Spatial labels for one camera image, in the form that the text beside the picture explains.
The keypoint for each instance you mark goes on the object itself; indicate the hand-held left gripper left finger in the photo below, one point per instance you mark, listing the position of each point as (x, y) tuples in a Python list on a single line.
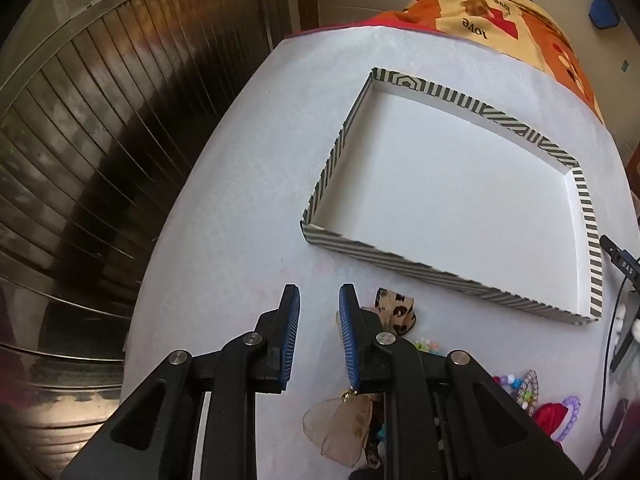
[(292, 340)]

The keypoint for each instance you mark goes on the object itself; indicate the leopard print hair bow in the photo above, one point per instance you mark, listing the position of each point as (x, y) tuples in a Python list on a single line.
[(397, 310)]

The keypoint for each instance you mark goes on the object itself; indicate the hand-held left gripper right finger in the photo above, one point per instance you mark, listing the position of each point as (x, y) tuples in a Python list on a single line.
[(347, 340)]

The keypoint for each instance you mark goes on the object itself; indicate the red satin hair bow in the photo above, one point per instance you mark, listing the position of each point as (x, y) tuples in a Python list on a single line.
[(550, 417)]

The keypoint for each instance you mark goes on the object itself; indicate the blue wall-hung object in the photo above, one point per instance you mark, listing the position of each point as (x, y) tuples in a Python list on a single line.
[(604, 9)]

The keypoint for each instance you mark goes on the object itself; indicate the orange red printed blanket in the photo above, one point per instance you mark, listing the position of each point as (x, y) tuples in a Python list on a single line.
[(500, 15)]

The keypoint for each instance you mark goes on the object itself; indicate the wooden slatted door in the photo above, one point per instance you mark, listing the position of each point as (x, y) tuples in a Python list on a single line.
[(100, 160)]

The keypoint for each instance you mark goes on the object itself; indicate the striped shallow cardboard tray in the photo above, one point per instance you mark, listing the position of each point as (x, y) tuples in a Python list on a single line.
[(450, 185)]

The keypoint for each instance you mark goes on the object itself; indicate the sheer beige ribbon bow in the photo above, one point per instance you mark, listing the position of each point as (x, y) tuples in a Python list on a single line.
[(345, 420)]

